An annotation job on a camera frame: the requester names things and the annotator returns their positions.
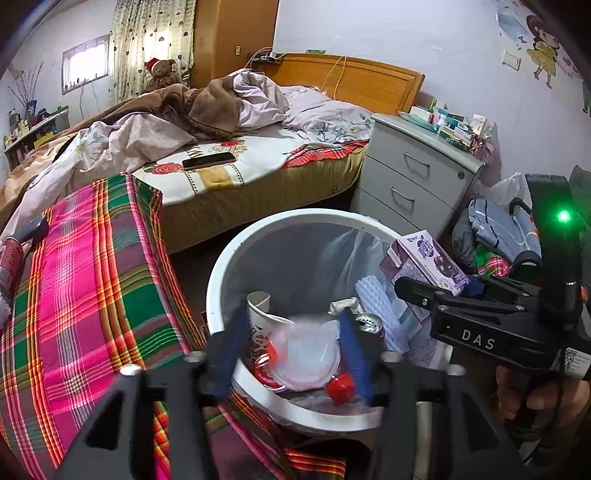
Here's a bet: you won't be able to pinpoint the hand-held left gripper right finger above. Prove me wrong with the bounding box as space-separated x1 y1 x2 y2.
339 311 532 480

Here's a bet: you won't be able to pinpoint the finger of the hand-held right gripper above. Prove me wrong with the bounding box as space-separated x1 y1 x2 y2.
394 275 528 320
466 275 542 302

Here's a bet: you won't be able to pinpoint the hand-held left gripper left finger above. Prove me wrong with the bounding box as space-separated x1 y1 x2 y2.
51 311 253 480

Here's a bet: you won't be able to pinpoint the purple drink carton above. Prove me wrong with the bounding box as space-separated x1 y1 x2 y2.
381 232 469 297

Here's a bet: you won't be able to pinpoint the white paper roll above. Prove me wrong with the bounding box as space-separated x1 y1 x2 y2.
328 298 362 317

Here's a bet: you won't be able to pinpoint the clear red-label plastic bottle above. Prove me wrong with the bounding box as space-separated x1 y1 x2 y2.
253 316 358 406

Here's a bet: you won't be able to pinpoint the white round trash bin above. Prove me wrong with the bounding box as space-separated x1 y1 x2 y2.
205 209 455 435

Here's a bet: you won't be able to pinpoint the person's right hand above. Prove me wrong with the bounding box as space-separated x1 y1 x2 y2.
496 364 591 419

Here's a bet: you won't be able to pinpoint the red green plaid cloth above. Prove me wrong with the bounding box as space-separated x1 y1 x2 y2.
473 244 514 278

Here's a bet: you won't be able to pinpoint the silver drink can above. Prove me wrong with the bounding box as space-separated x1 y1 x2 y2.
353 313 386 352

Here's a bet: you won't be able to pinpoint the white foam net sleeve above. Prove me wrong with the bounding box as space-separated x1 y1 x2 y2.
355 272 416 354

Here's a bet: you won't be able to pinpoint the white printed paper cup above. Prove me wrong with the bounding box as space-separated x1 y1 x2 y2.
246 291 296 370

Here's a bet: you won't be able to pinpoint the blue striped clothing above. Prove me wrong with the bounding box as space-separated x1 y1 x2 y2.
468 196 542 260

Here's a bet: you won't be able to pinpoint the white plastic bag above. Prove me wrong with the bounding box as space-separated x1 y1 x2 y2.
488 172 533 208

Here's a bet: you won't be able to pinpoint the clear plastic bin liner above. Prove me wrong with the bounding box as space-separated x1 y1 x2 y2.
231 222 416 370

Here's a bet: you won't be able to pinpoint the grey drawer nightstand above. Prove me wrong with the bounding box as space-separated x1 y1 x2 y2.
348 113 485 241

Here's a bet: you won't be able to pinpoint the pink green plaid blanket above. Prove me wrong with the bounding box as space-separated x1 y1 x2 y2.
0 173 347 480

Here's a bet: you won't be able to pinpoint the pile of small boxes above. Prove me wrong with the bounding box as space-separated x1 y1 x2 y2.
399 98 497 155

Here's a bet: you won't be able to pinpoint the bed with floral sheet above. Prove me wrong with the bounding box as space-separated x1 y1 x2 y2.
131 136 370 254

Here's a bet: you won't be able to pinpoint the black smartphone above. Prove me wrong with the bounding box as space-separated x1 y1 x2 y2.
181 151 238 171

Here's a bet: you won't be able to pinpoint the lilac floral pillow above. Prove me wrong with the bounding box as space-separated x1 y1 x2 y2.
283 88 374 145

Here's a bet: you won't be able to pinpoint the wooden headboard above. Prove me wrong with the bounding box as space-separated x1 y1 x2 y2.
252 52 426 116

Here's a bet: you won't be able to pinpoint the dark blue packet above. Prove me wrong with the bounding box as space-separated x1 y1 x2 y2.
14 216 49 244

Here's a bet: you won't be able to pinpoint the red drink can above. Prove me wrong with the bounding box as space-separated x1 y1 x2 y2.
0 236 25 301

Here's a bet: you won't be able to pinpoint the lilac duvet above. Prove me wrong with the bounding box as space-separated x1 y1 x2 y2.
0 69 289 232

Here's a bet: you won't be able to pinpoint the brown blanket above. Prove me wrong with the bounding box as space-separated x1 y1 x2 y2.
0 76 243 222

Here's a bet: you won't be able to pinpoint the power strip with chargers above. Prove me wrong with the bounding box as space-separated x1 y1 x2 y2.
247 48 284 65

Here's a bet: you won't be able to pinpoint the brown teddy bear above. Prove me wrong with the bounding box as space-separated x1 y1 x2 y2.
144 58 183 93

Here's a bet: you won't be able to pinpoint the white shelf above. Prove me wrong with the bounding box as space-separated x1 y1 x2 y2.
4 113 70 169

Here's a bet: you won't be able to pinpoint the row of bottles and boxes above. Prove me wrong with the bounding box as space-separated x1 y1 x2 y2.
4 104 70 148

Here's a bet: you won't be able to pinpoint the patterned curtain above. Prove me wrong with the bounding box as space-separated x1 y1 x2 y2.
110 0 197 104

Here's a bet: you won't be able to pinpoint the window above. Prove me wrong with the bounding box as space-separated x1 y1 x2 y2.
61 34 112 95

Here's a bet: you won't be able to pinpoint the wooden wardrobe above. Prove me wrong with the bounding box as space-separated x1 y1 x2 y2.
191 0 280 88

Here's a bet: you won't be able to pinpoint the dried branches in vase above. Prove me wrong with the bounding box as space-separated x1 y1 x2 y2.
9 65 47 116

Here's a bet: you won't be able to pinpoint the orange cable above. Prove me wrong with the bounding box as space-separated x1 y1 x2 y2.
323 54 348 96

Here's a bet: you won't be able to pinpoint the cartoon girl wall sticker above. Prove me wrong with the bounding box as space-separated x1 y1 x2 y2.
526 14 563 89

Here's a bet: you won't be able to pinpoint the blue wall sticker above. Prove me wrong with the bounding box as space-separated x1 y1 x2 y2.
496 0 527 43

